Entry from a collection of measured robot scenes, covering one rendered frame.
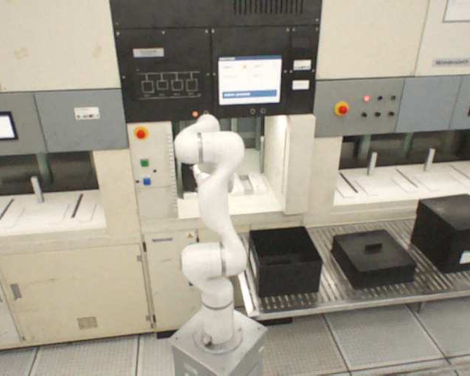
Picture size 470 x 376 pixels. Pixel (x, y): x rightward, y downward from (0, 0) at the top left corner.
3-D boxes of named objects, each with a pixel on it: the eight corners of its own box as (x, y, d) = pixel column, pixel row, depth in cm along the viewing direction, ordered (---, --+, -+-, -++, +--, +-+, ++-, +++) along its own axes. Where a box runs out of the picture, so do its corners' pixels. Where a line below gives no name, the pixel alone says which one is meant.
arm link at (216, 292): (235, 308, 142) (235, 254, 130) (183, 313, 140) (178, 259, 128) (231, 285, 152) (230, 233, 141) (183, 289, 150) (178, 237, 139)
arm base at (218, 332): (222, 362, 143) (221, 326, 134) (183, 337, 153) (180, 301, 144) (252, 329, 157) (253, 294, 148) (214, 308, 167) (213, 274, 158)
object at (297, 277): (248, 259, 196) (248, 230, 188) (302, 254, 199) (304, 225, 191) (258, 298, 172) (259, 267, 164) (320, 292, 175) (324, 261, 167)
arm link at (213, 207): (201, 268, 144) (245, 265, 146) (203, 284, 133) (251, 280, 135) (193, 130, 133) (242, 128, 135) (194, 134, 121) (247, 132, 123)
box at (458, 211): (443, 275, 185) (457, 230, 173) (406, 240, 209) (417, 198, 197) (495, 266, 190) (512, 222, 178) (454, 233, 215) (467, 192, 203)
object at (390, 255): (355, 290, 176) (359, 267, 170) (328, 251, 202) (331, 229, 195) (415, 281, 181) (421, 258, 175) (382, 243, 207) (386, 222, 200)
